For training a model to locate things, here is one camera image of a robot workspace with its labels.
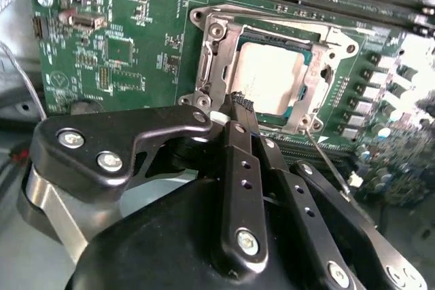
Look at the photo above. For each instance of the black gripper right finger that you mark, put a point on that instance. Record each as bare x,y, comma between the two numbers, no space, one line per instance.
299,201

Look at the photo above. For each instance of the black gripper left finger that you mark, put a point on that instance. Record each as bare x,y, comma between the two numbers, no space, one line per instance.
102,140

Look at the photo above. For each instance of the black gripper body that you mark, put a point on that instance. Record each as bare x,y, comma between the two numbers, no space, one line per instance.
163,242

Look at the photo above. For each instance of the thin metal locking lever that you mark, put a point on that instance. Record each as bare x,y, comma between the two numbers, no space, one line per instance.
326,160
360,28

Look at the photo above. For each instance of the silver CPU plate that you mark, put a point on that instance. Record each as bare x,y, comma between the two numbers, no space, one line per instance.
268,72

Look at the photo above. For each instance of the metal socket cover frame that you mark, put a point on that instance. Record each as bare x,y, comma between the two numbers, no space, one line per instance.
222,62

